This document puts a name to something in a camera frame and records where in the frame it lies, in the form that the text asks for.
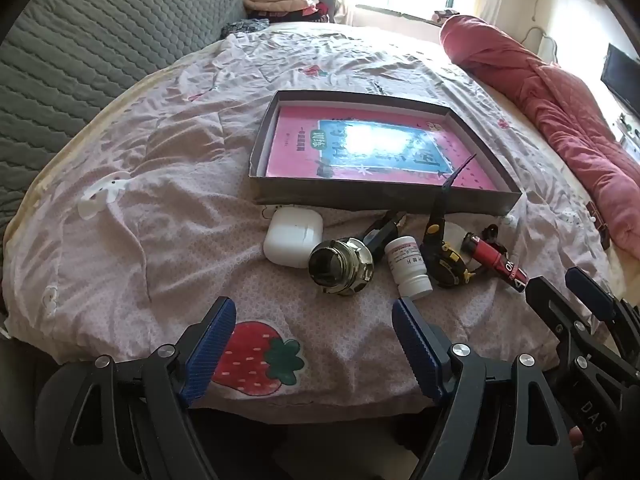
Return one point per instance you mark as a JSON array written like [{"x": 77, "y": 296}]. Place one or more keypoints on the white pill bottle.
[{"x": 407, "y": 270}]

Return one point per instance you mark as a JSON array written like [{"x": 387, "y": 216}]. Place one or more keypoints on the black and yellow wristwatch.
[{"x": 442, "y": 260}]

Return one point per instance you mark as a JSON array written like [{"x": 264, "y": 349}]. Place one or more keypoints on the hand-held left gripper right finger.
[{"x": 415, "y": 345}]

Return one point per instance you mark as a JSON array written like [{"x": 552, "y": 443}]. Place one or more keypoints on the dark patterned cloth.
[{"x": 245, "y": 26}]

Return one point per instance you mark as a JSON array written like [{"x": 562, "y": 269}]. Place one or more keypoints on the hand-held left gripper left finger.
[{"x": 210, "y": 350}]

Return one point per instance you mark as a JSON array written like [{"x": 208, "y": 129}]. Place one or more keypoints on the black flat television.
[{"x": 622, "y": 77}]

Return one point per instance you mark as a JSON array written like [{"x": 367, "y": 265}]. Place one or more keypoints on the grey shallow cardboard box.
[{"x": 375, "y": 196}]

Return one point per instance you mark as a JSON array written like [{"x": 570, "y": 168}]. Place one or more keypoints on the red lighter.
[{"x": 492, "y": 257}]

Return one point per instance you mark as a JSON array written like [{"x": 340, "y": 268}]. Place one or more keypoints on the grey quilted headboard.
[{"x": 100, "y": 35}]

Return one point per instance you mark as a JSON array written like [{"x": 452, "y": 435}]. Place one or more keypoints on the chrome metal fitting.
[{"x": 350, "y": 265}]

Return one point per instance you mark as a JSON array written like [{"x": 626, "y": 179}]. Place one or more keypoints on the white curved frame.
[{"x": 547, "y": 42}]

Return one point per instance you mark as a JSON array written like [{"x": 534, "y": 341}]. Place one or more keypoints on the pink and blue book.
[{"x": 300, "y": 150}]

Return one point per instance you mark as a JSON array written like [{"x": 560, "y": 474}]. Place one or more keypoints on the white earbuds case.
[{"x": 292, "y": 240}]

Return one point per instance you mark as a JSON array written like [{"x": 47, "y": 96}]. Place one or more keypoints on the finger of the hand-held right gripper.
[
  {"x": 590, "y": 291},
  {"x": 550, "y": 305}
]

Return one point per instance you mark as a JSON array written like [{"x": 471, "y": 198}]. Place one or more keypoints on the red quilted blanket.
[{"x": 550, "y": 100}]

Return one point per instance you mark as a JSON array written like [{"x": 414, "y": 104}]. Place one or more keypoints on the person's right hand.
[{"x": 576, "y": 440}]

